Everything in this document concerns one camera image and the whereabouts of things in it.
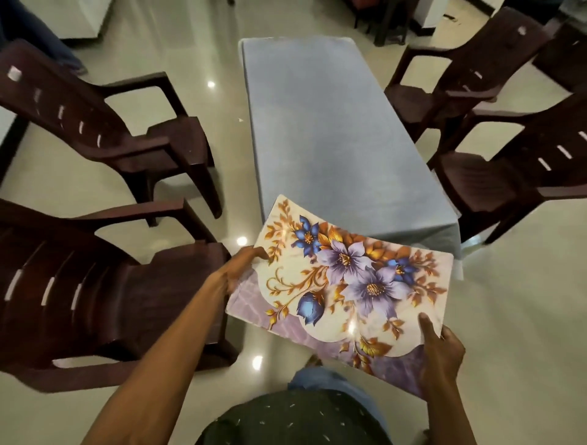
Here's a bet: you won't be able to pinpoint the person's left hand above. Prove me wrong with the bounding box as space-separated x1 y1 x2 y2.
216 246 270 295

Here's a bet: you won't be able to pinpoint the floral printed placemat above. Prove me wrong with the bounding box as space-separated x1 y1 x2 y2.
226 194 455 399

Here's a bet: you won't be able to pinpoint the white cabinet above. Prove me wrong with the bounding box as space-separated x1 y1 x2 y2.
20 0 114 41

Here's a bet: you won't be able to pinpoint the dark wooden furniture legs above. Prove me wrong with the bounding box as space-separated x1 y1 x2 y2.
341 0 420 47

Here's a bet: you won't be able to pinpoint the person's left forearm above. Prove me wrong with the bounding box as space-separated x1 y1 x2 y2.
81 271 230 445

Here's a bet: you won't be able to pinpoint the grey blue tablecloth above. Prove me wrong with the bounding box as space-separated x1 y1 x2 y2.
239 36 463 263

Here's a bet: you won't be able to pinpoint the dark brown plastic armchair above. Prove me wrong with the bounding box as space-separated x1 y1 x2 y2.
384 6 553 144
532 17 587 94
0 198 240 394
426 92 587 245
0 39 223 228

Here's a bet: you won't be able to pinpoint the person's dark green patterned shirt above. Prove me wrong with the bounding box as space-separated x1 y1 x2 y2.
196 390 393 445

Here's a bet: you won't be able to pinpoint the person's right hand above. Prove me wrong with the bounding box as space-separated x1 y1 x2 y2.
418 313 467 400

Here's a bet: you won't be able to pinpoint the person's right forearm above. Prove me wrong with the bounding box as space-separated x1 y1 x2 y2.
426 390 478 445

